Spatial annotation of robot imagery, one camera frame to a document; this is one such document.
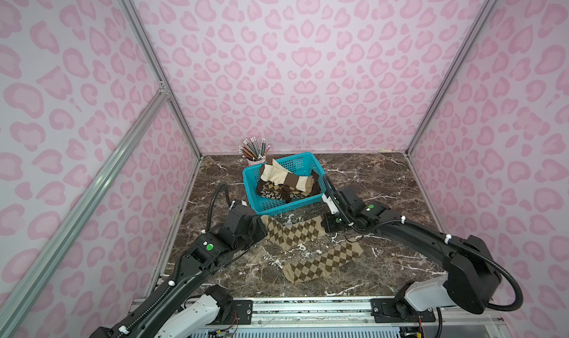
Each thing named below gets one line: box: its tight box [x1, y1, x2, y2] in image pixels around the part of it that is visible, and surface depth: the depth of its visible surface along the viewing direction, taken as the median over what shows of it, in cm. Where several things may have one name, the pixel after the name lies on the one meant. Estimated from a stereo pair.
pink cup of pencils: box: [238, 136, 272, 166], surface depth 108 cm
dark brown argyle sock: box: [256, 178, 291, 203], surface depth 105 cm
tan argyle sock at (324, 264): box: [282, 239, 364, 284], surface depth 85 cm
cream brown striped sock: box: [260, 157, 322, 196], surface depth 105 cm
